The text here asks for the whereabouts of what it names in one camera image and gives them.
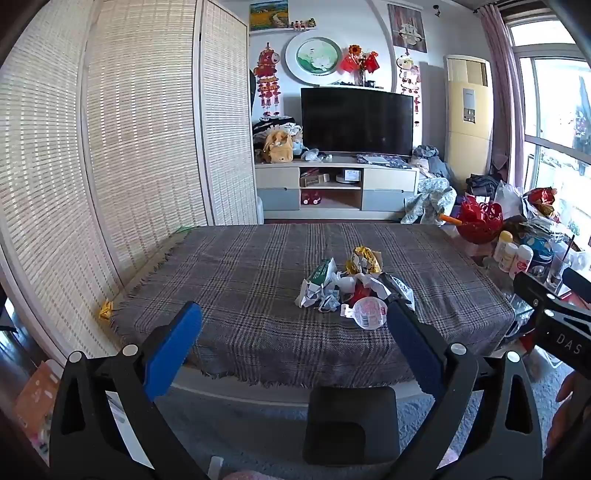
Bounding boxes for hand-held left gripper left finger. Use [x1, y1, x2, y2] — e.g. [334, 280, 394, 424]
[48, 301, 208, 480]

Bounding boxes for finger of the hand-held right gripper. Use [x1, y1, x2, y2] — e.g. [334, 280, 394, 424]
[513, 271, 591, 320]
[562, 267, 591, 306]

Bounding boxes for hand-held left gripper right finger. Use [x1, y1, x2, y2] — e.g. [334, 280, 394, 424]
[387, 301, 544, 480]

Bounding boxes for dark grey waste bin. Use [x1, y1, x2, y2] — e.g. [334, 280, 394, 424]
[302, 385, 400, 467]

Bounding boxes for person's right hand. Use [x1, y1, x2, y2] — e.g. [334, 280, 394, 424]
[547, 371, 591, 455]

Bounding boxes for drinking glass with straw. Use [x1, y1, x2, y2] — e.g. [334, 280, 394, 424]
[547, 235, 575, 292]

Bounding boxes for white bottle red label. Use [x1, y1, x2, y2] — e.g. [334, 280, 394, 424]
[512, 244, 534, 278]

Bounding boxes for small white bottle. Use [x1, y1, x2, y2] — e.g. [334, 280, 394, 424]
[501, 242, 519, 274]

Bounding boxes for blue round tin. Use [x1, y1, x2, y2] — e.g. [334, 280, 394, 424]
[524, 235, 555, 274]

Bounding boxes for white bottle yellow cap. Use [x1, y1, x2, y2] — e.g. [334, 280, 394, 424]
[493, 229, 514, 262]

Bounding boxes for black white wrapper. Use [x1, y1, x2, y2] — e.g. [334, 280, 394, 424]
[379, 272, 416, 311]

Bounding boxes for grey shaggy rug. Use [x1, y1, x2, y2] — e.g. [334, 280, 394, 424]
[157, 360, 575, 480]

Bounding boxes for red wrapper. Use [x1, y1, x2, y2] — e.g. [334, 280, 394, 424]
[348, 284, 375, 306]

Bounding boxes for red plastic basket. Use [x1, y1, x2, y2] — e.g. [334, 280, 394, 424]
[455, 196, 504, 244]

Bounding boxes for white plastic bag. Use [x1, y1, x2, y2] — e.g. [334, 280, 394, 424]
[494, 181, 527, 217]

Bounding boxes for red snack bag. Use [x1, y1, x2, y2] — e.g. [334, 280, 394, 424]
[524, 187, 559, 217]

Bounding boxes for grey plaid tablecloth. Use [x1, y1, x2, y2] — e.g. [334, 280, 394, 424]
[111, 223, 516, 387]

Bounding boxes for yellow crumpled wrapper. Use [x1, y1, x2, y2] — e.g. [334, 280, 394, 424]
[345, 246, 384, 276]

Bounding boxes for dark clothes pile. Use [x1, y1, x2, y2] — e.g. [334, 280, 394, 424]
[465, 173, 502, 197]

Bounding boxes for green white packet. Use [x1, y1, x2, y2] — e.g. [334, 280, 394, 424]
[307, 257, 339, 289]

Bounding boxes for floral cloth pile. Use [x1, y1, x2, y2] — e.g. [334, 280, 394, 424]
[400, 178, 458, 226]

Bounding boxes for printed cardboard box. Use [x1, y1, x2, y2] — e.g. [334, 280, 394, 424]
[13, 360, 64, 464]

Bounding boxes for cream standing air conditioner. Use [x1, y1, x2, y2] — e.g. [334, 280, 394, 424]
[444, 54, 494, 195]

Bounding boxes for grey clothes pile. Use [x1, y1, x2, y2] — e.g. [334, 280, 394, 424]
[412, 145, 455, 180]

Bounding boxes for window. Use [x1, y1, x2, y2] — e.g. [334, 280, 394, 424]
[505, 9, 591, 241]

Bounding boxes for dark folded cloth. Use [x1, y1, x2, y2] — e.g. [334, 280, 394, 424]
[355, 154, 410, 167]

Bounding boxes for beige grey television cabinet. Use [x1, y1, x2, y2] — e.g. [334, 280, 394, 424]
[254, 154, 421, 221]

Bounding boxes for woven folding screen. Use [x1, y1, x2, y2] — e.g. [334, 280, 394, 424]
[0, 0, 259, 366]

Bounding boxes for pink curtain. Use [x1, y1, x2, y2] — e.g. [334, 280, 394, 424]
[478, 2, 527, 186]

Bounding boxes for yellow plush toy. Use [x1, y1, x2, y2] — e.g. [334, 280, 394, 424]
[262, 129, 294, 164]

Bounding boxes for black flat television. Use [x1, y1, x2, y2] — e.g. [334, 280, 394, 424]
[300, 87, 415, 158]

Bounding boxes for doll hanging decoration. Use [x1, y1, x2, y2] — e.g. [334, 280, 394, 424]
[396, 48, 423, 117]

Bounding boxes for red flower bouquet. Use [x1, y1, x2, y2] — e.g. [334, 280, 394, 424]
[341, 44, 380, 86]

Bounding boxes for red fish hanging decoration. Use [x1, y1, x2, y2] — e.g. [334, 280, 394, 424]
[253, 42, 282, 117]

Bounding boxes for landscape painting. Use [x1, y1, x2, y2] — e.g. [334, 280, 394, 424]
[249, 0, 290, 32]

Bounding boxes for hanging wall scroll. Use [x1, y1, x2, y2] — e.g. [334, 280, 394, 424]
[388, 4, 426, 54]

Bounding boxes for round white wall picture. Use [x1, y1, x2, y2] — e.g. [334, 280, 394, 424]
[284, 33, 343, 87]

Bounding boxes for white wall shelf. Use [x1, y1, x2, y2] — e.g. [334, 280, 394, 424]
[249, 24, 319, 36]

